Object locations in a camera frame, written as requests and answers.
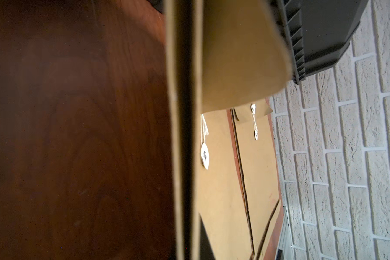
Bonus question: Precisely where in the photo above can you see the black grey plastic toolbox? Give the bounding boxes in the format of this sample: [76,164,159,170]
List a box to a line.
[269,0,368,85]

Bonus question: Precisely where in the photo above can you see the white closure string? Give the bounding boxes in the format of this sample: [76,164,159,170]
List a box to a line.
[250,103,260,141]

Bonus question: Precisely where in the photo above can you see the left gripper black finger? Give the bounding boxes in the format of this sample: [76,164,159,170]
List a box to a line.
[199,216,215,260]

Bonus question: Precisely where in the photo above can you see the brown kraft file bag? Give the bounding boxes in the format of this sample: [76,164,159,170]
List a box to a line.
[233,100,281,260]
[163,1,292,260]

